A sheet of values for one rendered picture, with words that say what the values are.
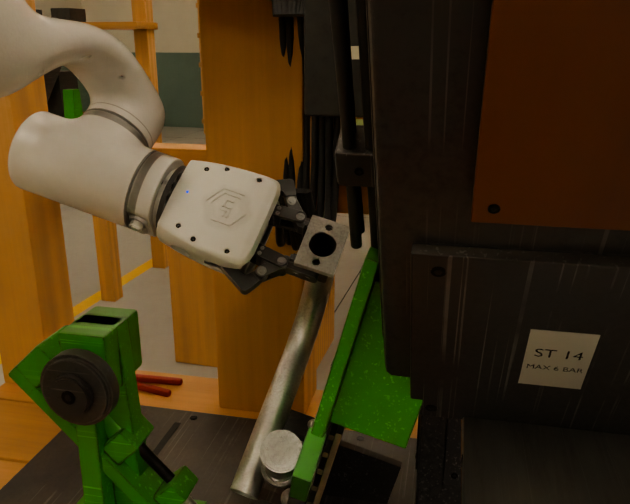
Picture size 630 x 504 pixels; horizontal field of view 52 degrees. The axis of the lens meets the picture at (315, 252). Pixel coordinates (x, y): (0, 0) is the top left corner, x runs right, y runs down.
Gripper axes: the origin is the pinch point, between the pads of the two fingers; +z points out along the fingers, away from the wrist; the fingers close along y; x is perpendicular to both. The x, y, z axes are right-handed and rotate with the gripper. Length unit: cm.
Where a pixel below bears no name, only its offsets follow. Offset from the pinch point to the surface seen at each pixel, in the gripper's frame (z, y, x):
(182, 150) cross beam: -27.1, 20.3, 27.8
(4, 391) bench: -44, -21, 52
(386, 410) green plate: 11.0, -13.3, -4.0
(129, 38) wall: -500, 618, 844
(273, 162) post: -11.2, 17.8, 17.3
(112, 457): -12.4, -24.4, 11.2
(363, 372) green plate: 8.0, -11.3, -5.8
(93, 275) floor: -154, 77, 340
